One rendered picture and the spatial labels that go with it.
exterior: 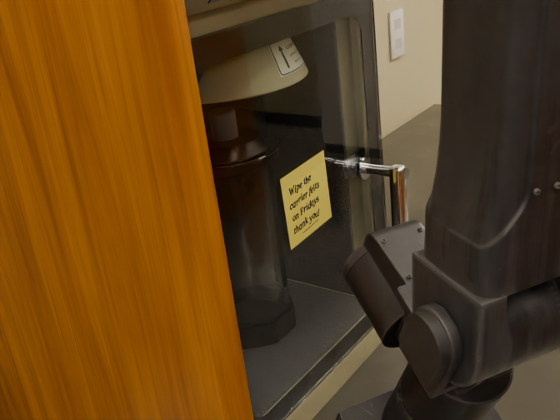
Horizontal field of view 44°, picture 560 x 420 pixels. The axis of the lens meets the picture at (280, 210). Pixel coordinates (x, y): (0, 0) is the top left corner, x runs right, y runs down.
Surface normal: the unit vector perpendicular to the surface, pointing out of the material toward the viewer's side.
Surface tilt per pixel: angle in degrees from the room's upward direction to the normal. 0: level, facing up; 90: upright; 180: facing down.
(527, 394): 0
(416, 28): 90
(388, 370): 0
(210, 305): 90
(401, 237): 25
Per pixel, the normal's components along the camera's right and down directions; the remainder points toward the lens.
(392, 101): 0.80, 0.15
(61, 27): -0.58, 0.39
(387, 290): -0.54, -0.29
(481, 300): -0.09, -0.89
